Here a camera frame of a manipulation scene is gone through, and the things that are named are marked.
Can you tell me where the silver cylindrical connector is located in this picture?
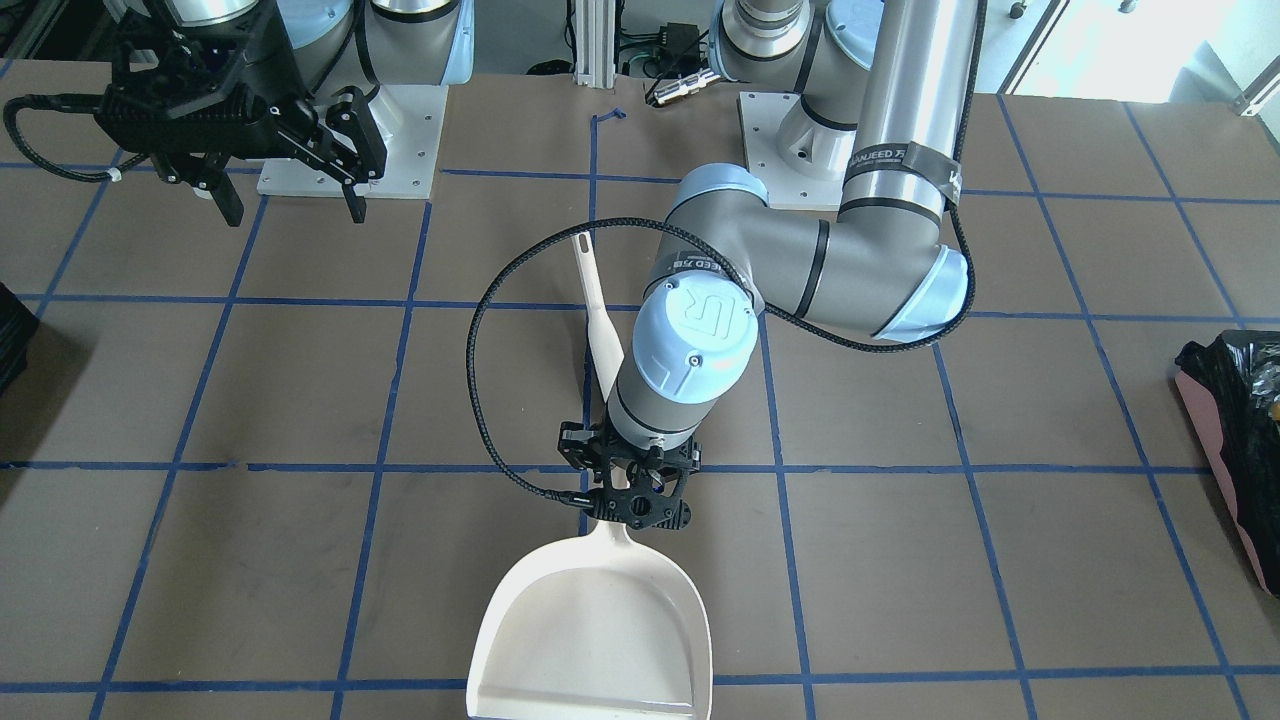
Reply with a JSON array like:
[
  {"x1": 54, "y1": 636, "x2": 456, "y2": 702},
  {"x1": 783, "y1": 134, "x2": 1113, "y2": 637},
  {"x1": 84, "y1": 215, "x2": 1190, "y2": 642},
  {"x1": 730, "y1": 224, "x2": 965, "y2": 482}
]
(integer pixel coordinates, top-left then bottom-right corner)
[{"x1": 643, "y1": 63, "x2": 726, "y2": 108}]

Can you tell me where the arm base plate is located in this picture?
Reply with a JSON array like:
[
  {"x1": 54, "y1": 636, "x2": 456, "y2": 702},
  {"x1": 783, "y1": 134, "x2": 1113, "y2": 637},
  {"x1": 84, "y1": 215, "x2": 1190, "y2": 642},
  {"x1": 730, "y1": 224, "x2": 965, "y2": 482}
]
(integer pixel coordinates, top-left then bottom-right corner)
[
  {"x1": 257, "y1": 85, "x2": 449, "y2": 201},
  {"x1": 739, "y1": 91, "x2": 856, "y2": 211}
]

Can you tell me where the black-bagged trash bin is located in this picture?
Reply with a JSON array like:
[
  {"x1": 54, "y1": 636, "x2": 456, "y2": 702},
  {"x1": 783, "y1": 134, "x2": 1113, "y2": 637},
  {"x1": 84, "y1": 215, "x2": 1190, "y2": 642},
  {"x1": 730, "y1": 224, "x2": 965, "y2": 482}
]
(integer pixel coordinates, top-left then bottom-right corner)
[{"x1": 1, "y1": 284, "x2": 40, "y2": 395}]

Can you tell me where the black power adapter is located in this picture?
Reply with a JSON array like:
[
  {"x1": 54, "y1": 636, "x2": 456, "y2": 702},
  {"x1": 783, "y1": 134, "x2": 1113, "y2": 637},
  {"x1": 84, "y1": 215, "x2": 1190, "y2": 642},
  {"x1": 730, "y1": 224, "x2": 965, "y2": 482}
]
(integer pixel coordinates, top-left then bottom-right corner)
[{"x1": 658, "y1": 22, "x2": 701, "y2": 68}]

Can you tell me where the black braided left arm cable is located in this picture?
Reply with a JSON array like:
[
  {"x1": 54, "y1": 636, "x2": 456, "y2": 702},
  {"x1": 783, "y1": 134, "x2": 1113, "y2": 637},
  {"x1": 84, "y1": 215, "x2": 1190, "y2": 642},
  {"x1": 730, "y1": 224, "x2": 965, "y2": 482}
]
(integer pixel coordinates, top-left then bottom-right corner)
[{"x1": 466, "y1": 0, "x2": 991, "y2": 506}]

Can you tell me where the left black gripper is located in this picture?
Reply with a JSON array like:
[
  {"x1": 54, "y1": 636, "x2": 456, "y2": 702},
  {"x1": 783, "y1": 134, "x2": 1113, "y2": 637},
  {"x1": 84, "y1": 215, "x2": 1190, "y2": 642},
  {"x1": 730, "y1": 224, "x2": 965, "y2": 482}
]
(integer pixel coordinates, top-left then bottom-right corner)
[{"x1": 557, "y1": 421, "x2": 701, "y2": 530}]

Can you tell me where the white plastic dustpan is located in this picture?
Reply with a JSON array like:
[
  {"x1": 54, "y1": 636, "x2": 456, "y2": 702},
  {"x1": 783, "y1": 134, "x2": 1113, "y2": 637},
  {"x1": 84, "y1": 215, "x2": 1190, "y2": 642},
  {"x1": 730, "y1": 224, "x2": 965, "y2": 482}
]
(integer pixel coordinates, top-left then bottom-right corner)
[{"x1": 465, "y1": 521, "x2": 713, "y2": 719}]

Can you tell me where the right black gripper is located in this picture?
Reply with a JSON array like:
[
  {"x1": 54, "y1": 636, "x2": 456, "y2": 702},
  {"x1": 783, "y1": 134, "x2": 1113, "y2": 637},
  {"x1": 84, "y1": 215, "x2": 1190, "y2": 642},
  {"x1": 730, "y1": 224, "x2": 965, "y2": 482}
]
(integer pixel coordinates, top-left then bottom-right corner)
[{"x1": 93, "y1": 20, "x2": 388, "y2": 227}]

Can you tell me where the white hand brush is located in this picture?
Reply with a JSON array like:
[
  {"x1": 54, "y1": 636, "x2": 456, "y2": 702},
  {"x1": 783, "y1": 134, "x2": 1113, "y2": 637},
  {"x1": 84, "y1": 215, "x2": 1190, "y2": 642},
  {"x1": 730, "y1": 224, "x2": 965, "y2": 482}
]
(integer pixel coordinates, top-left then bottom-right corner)
[{"x1": 571, "y1": 231, "x2": 625, "y2": 402}]

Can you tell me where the aluminium frame post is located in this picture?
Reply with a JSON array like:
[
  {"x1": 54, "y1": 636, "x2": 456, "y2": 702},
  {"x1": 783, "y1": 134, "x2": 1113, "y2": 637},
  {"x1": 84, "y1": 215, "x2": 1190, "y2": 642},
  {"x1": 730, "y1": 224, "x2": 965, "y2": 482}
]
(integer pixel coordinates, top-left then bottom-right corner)
[{"x1": 570, "y1": 0, "x2": 620, "y2": 90}]

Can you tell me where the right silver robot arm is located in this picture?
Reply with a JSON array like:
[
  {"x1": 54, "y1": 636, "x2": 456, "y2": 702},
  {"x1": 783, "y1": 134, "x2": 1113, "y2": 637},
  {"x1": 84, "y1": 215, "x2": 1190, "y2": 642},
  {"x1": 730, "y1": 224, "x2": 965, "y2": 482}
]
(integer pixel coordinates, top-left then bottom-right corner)
[{"x1": 93, "y1": 1, "x2": 474, "y2": 225}]

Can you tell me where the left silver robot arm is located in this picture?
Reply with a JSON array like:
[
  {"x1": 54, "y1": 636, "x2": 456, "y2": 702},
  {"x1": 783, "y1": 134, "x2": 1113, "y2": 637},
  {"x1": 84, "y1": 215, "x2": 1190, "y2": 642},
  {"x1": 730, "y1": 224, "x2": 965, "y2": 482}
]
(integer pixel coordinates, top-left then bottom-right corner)
[{"x1": 550, "y1": 1, "x2": 986, "y2": 529}]

